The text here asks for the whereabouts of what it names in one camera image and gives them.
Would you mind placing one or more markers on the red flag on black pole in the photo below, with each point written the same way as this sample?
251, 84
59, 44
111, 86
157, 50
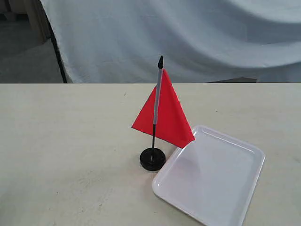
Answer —
163, 111

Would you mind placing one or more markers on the black round cable grommet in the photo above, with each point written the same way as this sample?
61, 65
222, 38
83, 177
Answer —
152, 159

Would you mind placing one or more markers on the white backdrop cloth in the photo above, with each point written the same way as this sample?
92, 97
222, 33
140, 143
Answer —
121, 41

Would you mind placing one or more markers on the white plastic tray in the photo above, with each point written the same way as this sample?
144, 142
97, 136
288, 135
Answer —
212, 179

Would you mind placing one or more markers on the black backdrop stand pole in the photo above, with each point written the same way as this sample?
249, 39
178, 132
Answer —
56, 48

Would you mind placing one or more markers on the beige wooden furniture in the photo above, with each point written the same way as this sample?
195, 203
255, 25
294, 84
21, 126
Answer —
33, 9

